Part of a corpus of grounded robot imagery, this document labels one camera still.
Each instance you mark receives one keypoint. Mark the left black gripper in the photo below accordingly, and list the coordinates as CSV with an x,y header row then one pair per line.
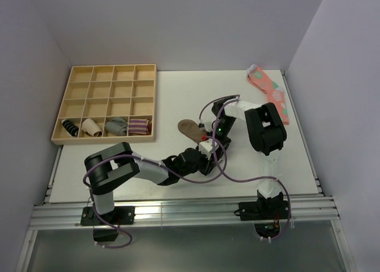
x,y
209,164

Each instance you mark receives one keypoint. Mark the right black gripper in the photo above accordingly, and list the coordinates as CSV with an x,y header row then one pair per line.
x,y
223,145

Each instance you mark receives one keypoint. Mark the brown sock with striped cuff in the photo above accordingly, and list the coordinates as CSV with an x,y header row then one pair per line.
x,y
190,129

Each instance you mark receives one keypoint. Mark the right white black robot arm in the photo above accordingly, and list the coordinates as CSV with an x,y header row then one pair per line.
x,y
266,134

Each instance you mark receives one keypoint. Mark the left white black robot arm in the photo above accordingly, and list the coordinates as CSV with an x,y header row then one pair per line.
x,y
112,167

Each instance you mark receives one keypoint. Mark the purple striped rolled sock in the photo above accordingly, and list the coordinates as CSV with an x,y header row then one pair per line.
x,y
139,126

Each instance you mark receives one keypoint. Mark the pink patterned sock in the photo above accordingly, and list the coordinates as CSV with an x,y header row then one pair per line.
x,y
274,93

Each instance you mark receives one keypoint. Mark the grey rolled sock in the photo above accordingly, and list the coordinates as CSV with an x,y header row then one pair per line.
x,y
117,126

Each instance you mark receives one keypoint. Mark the wooden compartment tray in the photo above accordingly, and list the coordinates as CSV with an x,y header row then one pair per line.
x,y
102,92

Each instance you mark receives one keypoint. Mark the beige rolled sock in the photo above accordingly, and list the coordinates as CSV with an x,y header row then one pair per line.
x,y
90,127

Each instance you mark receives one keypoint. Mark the black white rolled sock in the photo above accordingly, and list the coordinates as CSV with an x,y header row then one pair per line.
x,y
70,128

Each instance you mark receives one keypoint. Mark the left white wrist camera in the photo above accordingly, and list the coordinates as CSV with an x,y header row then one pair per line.
x,y
206,147

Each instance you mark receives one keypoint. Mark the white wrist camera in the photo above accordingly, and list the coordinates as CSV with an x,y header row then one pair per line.
x,y
206,126
206,147

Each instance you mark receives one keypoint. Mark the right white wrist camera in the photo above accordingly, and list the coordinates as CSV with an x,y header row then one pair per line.
x,y
206,126

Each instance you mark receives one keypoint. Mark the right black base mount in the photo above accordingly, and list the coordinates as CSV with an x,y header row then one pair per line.
x,y
270,210

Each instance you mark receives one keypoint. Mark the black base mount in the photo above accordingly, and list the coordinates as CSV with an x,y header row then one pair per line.
x,y
270,210
121,215

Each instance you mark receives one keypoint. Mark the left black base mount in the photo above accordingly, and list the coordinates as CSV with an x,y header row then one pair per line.
x,y
121,215

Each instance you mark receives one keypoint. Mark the aluminium frame rail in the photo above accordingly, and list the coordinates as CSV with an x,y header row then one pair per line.
x,y
187,212

